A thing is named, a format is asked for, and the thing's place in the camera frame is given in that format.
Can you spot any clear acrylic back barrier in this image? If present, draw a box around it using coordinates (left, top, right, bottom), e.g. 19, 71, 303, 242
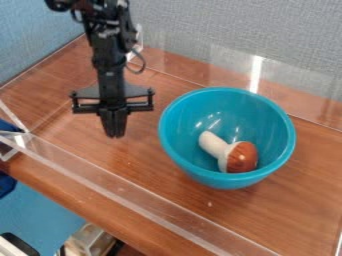
136, 43, 342, 131

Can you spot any blue plastic bowl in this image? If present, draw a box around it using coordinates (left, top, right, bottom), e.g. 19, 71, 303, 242
158, 87, 297, 190

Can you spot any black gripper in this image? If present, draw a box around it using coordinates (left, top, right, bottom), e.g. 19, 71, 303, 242
69, 66, 155, 138

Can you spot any clear acrylic barrier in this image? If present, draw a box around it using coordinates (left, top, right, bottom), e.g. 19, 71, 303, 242
0, 99, 282, 256
136, 43, 342, 131

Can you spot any black and white object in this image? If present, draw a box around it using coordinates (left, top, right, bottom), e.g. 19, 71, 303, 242
0, 233, 40, 256

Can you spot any metal frame under table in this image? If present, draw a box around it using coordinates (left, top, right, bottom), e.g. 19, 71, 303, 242
55, 223, 116, 256

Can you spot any clear acrylic front barrier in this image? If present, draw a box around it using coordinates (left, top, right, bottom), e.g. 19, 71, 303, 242
0, 99, 282, 256

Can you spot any brown and white mushroom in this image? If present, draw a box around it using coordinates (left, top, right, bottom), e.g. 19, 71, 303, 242
198, 131, 258, 173

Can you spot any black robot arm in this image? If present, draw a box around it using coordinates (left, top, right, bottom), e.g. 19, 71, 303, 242
44, 0, 155, 138

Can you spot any clear acrylic corner bracket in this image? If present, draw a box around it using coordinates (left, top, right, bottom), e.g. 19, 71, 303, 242
127, 23, 144, 62

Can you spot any blue cloth object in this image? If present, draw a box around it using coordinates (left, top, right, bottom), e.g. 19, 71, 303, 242
0, 119, 24, 200

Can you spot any black cable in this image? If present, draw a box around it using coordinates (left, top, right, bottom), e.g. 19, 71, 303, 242
124, 46, 147, 75

